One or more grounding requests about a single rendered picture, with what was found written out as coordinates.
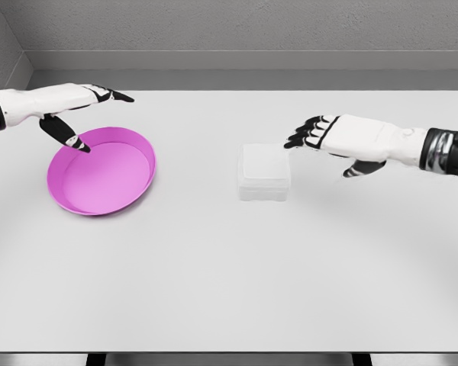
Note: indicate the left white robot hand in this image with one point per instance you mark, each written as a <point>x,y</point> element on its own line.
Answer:
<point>66,97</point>

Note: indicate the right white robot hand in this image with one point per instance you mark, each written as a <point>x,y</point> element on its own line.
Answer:
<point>351,133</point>

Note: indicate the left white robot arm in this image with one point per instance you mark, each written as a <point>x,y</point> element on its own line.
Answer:
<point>11,106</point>

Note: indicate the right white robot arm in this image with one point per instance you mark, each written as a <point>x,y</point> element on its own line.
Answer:
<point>431,146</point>

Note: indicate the translucent white plastic box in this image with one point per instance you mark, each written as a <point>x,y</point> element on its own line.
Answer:
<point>263,173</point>

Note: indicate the pink round plate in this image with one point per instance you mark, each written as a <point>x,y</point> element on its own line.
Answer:
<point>103,171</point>

